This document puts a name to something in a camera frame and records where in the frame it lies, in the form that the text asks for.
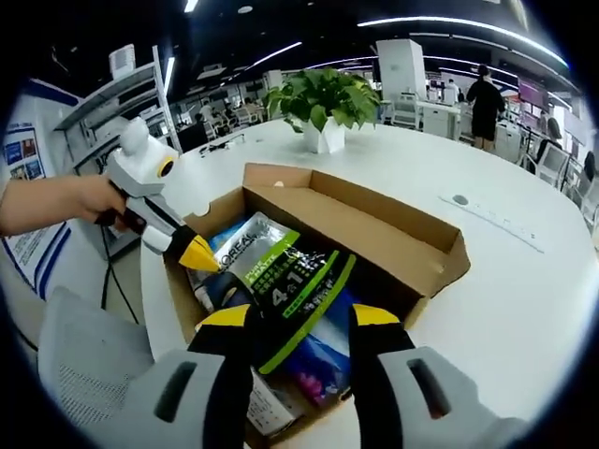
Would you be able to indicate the white square pillar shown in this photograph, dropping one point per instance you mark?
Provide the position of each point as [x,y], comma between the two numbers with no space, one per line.
[400,70]

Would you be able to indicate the grey metal shelf rack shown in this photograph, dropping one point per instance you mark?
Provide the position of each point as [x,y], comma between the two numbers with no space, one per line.
[117,107]

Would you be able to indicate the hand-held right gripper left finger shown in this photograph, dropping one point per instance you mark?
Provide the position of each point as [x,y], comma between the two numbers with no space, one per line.
[234,374]

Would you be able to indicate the brown cardboard shoe box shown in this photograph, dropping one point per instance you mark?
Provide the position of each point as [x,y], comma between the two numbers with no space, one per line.
[374,234]

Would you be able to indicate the purple monitor screen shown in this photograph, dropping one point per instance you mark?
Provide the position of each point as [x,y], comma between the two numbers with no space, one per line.
[532,93]

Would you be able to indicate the silver green black pouch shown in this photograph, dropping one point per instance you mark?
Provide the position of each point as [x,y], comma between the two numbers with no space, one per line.
[290,280]

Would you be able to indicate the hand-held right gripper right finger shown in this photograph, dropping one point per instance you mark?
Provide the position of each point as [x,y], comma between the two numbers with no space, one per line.
[374,374]

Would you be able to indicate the short ceiling light strip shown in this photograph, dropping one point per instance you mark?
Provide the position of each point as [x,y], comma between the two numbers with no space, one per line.
[169,75]
[190,5]

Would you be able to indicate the blue flowered soft tissue pack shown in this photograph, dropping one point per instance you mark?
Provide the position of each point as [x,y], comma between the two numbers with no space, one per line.
[323,355]

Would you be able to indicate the blue white wall poster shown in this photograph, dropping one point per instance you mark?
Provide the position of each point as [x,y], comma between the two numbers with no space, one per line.
[23,154]

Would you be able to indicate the person's left hand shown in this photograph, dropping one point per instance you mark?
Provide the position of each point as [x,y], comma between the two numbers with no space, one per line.
[98,196]

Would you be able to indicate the green potted plant white pot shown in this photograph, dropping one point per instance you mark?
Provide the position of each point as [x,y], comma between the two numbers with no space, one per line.
[323,98]

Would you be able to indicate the grey mesh office chair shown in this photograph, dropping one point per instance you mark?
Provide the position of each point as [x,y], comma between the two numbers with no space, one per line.
[89,355]

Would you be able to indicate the white office cabinet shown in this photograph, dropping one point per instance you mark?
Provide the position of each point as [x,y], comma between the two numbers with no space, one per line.
[440,118]

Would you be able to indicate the dark blue round container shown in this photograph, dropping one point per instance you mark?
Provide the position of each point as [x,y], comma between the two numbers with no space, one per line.
[229,290]

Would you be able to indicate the long curved ceiling light strip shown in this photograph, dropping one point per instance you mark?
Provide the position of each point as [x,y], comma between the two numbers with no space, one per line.
[468,25]

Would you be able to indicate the white office chair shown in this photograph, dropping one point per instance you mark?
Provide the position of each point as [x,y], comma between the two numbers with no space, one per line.
[550,163]
[406,110]

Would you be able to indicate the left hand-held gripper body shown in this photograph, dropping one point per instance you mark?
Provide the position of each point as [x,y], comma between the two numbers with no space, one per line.
[138,161]

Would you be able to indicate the white vented box unit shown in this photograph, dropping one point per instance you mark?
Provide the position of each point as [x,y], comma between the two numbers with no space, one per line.
[122,61]

